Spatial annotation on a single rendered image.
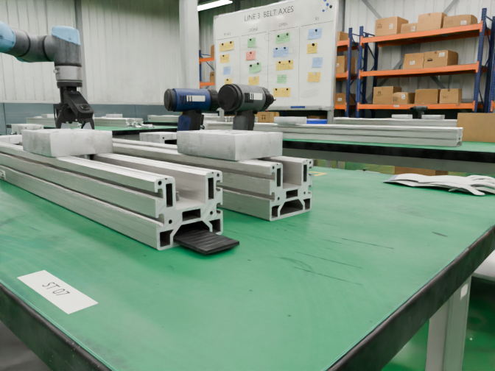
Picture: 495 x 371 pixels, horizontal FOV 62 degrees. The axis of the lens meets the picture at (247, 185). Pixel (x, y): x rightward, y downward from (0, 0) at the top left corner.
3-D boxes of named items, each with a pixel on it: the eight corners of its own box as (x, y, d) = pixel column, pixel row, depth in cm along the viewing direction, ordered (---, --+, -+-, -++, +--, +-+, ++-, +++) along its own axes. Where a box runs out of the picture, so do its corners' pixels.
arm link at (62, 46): (58, 30, 124) (85, 29, 122) (61, 68, 126) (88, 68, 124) (42, 25, 116) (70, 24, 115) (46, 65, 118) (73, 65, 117)
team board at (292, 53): (202, 196, 465) (199, 12, 430) (233, 189, 501) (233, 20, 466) (317, 218, 366) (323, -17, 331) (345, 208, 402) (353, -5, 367)
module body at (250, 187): (66, 168, 118) (64, 138, 117) (100, 165, 125) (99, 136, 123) (269, 221, 61) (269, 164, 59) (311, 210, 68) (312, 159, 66)
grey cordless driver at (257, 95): (213, 184, 92) (212, 83, 88) (261, 173, 108) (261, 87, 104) (241, 188, 88) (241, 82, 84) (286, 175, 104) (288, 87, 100)
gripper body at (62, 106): (79, 123, 130) (76, 83, 128) (90, 123, 124) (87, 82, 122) (53, 123, 125) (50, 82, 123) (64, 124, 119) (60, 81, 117)
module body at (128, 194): (-10, 174, 105) (-13, 141, 104) (32, 171, 112) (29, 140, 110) (157, 251, 48) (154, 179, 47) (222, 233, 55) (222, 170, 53)
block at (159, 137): (134, 164, 127) (132, 133, 125) (163, 160, 135) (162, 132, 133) (154, 167, 120) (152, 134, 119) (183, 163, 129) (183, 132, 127)
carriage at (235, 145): (177, 168, 76) (176, 130, 75) (222, 163, 83) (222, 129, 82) (235, 178, 65) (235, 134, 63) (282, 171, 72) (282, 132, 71)
